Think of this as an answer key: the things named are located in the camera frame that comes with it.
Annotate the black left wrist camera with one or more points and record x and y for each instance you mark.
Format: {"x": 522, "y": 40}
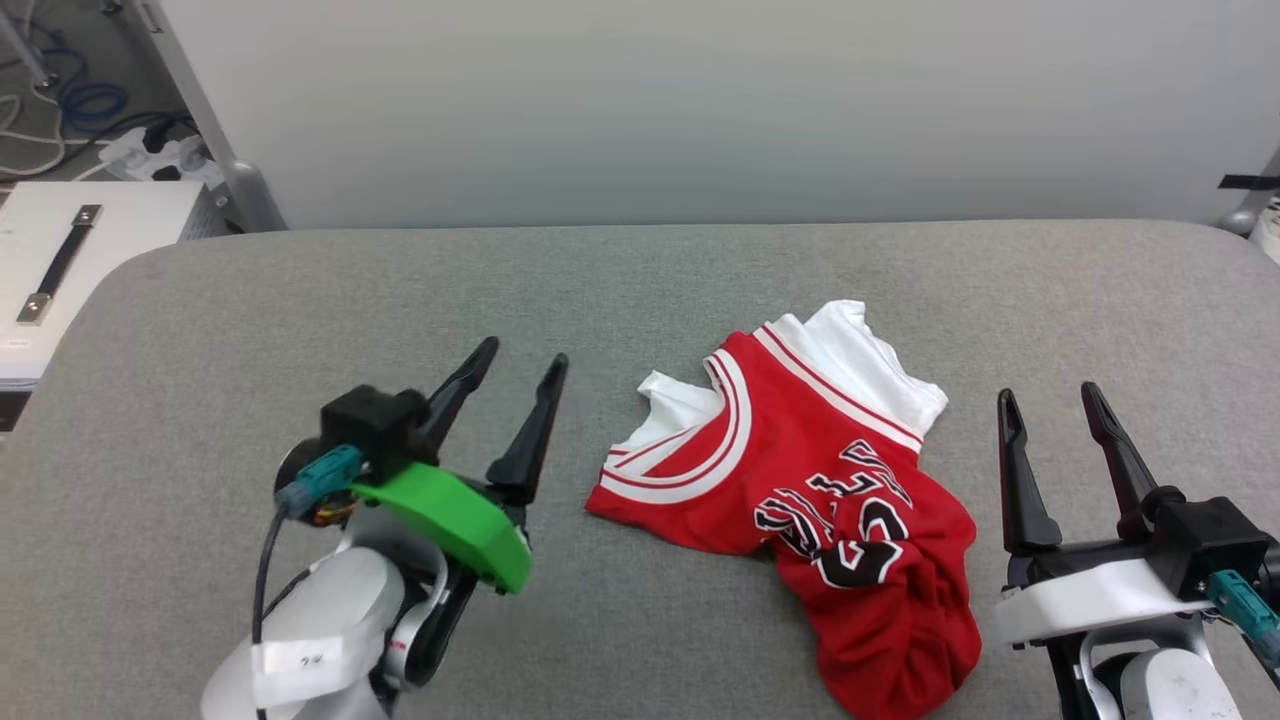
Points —
{"x": 375, "y": 425}

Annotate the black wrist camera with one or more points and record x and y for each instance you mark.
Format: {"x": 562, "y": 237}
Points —
{"x": 1215, "y": 535}
{"x": 375, "y": 425}

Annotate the red Bulls 23 jersey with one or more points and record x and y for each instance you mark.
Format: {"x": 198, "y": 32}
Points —
{"x": 800, "y": 470}

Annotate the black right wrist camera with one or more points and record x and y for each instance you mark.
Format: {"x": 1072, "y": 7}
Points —
{"x": 1215, "y": 535}

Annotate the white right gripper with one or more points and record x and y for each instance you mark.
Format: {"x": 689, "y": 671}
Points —
{"x": 1090, "y": 600}

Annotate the grey metal stand foot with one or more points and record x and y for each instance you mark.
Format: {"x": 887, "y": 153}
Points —
{"x": 1250, "y": 212}

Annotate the white power strip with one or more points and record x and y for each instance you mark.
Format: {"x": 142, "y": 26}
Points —
{"x": 175, "y": 160}

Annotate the black tape strip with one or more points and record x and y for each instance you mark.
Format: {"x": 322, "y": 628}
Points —
{"x": 1250, "y": 182}

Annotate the white metal equipment box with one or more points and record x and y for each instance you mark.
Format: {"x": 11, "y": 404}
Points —
{"x": 130, "y": 220}

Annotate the grey metal table leg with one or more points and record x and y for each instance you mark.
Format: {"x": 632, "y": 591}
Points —
{"x": 30, "y": 55}

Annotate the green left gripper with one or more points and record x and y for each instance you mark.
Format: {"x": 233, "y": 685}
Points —
{"x": 455, "y": 520}

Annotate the grey metal frame post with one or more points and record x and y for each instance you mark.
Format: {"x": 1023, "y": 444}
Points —
{"x": 235, "y": 175}

